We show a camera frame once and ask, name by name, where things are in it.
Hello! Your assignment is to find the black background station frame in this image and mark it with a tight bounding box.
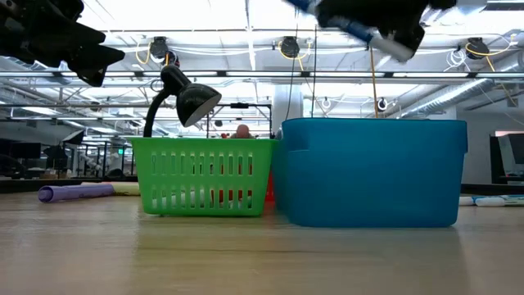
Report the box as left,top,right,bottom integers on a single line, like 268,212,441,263
206,102,274,139

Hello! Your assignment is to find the black ceiling cable reel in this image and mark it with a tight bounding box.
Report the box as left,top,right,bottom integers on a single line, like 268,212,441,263
148,35,170,59
465,37,487,61
279,35,301,59

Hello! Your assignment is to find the person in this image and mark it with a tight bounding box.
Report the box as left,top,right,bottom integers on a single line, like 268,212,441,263
230,124,255,139

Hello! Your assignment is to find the purple highlighter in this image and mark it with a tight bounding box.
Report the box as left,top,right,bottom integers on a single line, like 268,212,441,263
37,183,116,204

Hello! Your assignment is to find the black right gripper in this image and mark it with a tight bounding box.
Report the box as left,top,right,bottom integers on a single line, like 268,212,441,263
317,0,458,62

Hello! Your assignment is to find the blue white dry-erase marker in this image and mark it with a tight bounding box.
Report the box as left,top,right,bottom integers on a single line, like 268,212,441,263
285,0,415,63
473,194,524,208

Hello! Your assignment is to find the black desk lamp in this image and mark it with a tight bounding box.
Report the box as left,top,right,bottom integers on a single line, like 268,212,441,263
142,63,223,138

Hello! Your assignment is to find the silver ventilation duct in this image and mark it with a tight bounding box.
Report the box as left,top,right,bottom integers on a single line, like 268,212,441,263
399,77,524,120

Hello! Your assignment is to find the red slotted plastic basket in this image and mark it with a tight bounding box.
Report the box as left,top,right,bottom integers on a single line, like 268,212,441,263
204,163,276,204

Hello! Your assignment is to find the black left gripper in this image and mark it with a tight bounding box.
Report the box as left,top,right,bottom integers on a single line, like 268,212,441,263
0,0,126,87

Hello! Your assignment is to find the green slotted plastic basket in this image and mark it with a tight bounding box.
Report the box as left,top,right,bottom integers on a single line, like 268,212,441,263
129,137,276,217

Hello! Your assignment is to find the teal plastic bin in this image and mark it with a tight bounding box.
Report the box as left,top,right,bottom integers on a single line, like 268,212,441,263
272,117,468,229

